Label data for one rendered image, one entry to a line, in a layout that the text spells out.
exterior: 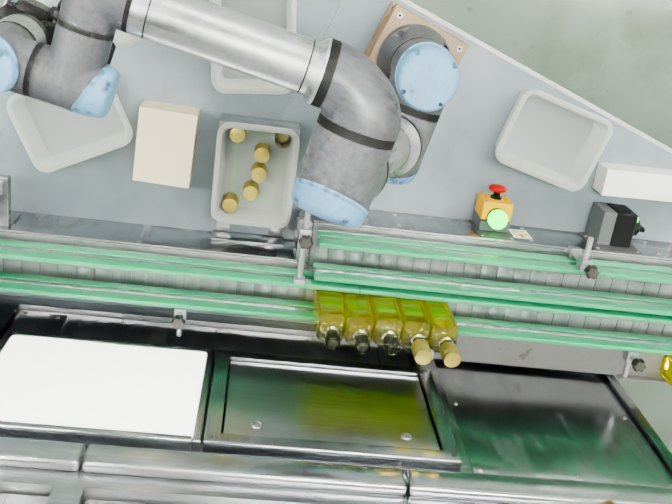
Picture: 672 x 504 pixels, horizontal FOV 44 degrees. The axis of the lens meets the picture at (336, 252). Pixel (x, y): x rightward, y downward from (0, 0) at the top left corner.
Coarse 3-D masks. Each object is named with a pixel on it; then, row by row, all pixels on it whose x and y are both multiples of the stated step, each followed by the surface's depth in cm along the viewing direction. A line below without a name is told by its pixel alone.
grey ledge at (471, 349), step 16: (464, 336) 191; (464, 352) 193; (480, 352) 193; (496, 352) 193; (512, 352) 194; (528, 352) 194; (544, 352) 194; (560, 352) 195; (576, 352) 195; (592, 352) 195; (608, 352) 195; (640, 352) 196; (544, 368) 196; (560, 368) 196; (576, 368) 196; (592, 368) 197; (608, 368) 197; (656, 368) 198
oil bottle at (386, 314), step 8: (368, 296) 181; (376, 296) 177; (384, 296) 178; (376, 304) 174; (384, 304) 174; (392, 304) 175; (376, 312) 170; (384, 312) 170; (392, 312) 171; (376, 320) 168; (384, 320) 167; (392, 320) 167; (400, 320) 168; (376, 328) 167; (384, 328) 166; (392, 328) 166; (400, 328) 167; (376, 336) 167; (400, 336) 167
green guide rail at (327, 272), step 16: (320, 272) 177; (336, 272) 179; (352, 272) 180; (368, 272) 181; (384, 272) 182; (400, 272) 183; (400, 288) 177; (416, 288) 177; (432, 288) 177; (448, 288) 178; (464, 288) 179; (480, 288) 180; (496, 288) 183; (512, 288) 184; (528, 288) 185; (544, 288) 186; (560, 288) 187; (560, 304) 180; (576, 304) 181; (592, 304) 181; (608, 304) 182; (624, 304) 183; (640, 304) 185; (656, 304) 187
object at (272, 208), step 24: (216, 144) 176; (240, 144) 183; (216, 168) 177; (240, 168) 185; (288, 168) 183; (216, 192) 179; (240, 192) 187; (264, 192) 187; (288, 192) 180; (216, 216) 181; (240, 216) 184; (264, 216) 185; (288, 216) 182
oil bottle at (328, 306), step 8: (320, 296) 174; (328, 296) 174; (336, 296) 175; (320, 304) 170; (328, 304) 171; (336, 304) 171; (320, 312) 167; (328, 312) 167; (336, 312) 168; (344, 312) 169; (320, 320) 165; (328, 320) 165; (336, 320) 165; (344, 320) 166; (320, 328) 165; (344, 328) 166; (320, 336) 166
